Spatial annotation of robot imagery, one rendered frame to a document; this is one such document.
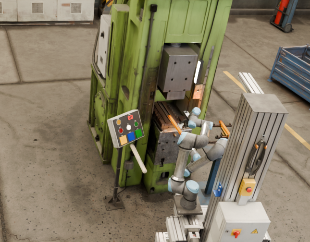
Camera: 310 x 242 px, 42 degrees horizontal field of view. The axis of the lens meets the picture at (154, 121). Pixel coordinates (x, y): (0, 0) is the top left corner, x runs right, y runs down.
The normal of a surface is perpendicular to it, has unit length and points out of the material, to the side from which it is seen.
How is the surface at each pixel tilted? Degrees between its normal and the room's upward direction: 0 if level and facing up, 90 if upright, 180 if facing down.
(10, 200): 0
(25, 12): 90
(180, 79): 90
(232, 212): 0
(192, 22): 90
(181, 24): 90
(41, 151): 0
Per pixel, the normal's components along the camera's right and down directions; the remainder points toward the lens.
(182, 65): 0.34, 0.55
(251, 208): 0.14, -0.83
